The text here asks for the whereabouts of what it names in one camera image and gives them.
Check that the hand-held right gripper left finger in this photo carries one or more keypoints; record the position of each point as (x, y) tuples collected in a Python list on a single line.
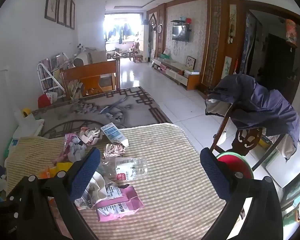
[(86, 172)]

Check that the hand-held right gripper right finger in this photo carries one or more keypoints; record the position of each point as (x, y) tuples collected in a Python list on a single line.
[(215, 175)]

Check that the white printed wrapper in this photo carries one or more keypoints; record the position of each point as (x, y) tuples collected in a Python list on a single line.
[(97, 190)]

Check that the red bin with green rim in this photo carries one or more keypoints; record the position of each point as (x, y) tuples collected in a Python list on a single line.
[(235, 163)]

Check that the yellow packet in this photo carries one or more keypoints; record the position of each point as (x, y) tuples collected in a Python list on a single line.
[(60, 167)]

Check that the pink plastic bag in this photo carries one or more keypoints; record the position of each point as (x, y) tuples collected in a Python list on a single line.
[(71, 145)]

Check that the red white wrapper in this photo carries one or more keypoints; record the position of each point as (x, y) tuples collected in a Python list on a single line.
[(113, 150)]

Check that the white pink wrapper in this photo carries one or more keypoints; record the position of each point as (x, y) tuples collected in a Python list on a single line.
[(90, 135)]

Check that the clear plastic bottle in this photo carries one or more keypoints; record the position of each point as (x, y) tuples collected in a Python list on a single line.
[(132, 167)]

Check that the blue white packet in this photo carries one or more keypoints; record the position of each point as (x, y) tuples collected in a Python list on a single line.
[(112, 132)]

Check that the pink foil packet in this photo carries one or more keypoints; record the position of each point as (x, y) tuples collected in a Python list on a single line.
[(130, 197)]

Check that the dark carved wooden chair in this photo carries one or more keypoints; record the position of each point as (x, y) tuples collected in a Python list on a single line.
[(247, 137)]

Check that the beige checked blanket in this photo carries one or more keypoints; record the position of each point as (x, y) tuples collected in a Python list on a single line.
[(165, 167)]

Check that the yellow plastic tub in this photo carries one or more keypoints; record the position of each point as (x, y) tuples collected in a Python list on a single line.
[(266, 143)]

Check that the white jug with yellow cap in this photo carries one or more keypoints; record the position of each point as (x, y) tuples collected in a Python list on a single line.
[(26, 112)]

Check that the grey floral patterned mat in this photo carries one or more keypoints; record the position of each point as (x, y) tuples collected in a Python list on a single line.
[(130, 110)]

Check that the red plastic container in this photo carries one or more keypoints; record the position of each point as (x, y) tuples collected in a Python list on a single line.
[(43, 101)]

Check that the leaning picture books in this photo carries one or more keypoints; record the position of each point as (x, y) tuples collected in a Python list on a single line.
[(73, 88)]

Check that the navy blue jacket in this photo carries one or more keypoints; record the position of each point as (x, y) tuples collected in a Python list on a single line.
[(262, 102)]

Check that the wooden bench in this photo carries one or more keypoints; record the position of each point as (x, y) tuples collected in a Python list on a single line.
[(90, 70)]

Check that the wooden television cabinet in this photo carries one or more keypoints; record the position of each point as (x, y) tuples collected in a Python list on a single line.
[(175, 72)]

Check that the small framed picture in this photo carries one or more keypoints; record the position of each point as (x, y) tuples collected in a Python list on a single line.
[(191, 63)]

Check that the cardboard box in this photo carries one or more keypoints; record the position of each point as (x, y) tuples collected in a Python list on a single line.
[(97, 56)]

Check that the panda plush toy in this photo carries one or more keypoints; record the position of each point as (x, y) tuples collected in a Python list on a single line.
[(80, 48)]

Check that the small wooden chair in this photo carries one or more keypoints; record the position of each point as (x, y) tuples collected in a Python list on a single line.
[(137, 53)]

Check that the blue door curtain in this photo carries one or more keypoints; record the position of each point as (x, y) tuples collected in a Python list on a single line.
[(248, 42)]

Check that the wall television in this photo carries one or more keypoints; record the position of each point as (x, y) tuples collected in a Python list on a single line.
[(180, 33)]

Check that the hanging wall scroll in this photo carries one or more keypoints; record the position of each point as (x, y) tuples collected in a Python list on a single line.
[(232, 22)]

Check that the wall shelf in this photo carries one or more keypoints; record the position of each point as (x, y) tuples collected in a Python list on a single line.
[(181, 22)]

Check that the framed wall picture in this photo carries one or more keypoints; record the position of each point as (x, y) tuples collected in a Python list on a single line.
[(52, 2), (62, 6), (68, 11), (72, 15)]

